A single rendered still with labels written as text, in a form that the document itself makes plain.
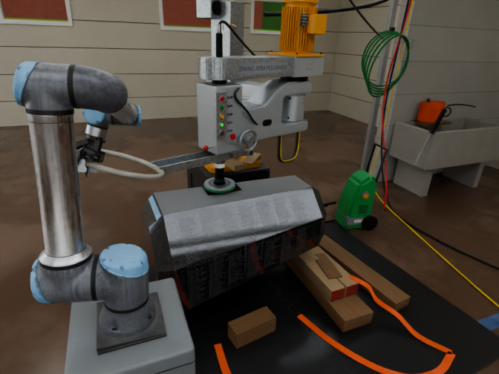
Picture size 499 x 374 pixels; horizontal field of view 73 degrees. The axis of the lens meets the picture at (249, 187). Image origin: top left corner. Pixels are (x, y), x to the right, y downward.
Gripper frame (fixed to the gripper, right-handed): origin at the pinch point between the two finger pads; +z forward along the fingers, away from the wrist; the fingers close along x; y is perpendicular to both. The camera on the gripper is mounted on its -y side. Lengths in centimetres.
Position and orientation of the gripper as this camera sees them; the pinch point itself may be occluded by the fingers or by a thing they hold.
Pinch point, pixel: (81, 174)
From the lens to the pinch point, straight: 182.7
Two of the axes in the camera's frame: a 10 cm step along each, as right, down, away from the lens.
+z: -3.2, 9.3, 1.6
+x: 2.9, -0.6, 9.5
